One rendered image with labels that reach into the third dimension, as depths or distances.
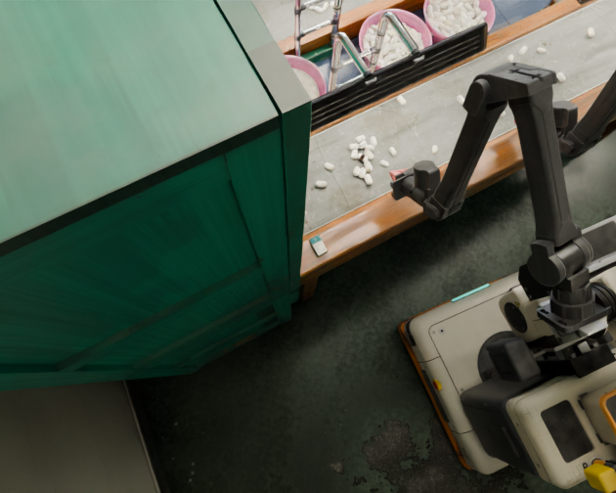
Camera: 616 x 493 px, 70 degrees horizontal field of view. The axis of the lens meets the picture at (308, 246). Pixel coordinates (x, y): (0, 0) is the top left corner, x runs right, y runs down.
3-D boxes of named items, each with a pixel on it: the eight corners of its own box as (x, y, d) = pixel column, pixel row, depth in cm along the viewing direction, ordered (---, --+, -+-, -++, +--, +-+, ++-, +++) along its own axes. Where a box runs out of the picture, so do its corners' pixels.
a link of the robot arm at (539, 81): (521, 65, 75) (561, 47, 78) (462, 79, 87) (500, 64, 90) (563, 291, 89) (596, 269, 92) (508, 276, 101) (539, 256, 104)
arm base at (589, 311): (565, 335, 91) (613, 312, 93) (562, 302, 88) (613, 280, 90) (535, 315, 99) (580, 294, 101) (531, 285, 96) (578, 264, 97)
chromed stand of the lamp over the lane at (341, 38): (393, 136, 161) (428, 53, 118) (345, 159, 158) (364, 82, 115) (367, 95, 165) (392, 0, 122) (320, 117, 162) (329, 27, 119)
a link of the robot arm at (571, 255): (572, 299, 90) (590, 287, 92) (569, 256, 86) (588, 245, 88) (533, 285, 98) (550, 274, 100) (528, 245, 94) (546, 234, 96)
